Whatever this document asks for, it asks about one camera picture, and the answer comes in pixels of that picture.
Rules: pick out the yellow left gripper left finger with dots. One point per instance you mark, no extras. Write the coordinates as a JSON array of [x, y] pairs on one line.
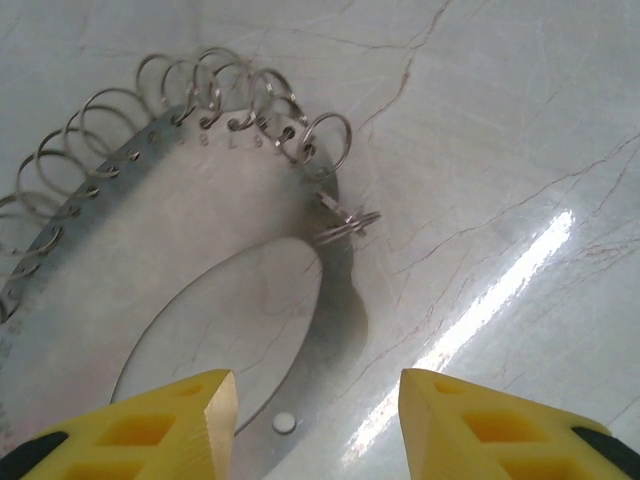
[[150, 440]]

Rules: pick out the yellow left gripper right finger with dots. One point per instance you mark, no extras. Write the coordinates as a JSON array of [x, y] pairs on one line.
[[500, 440]]

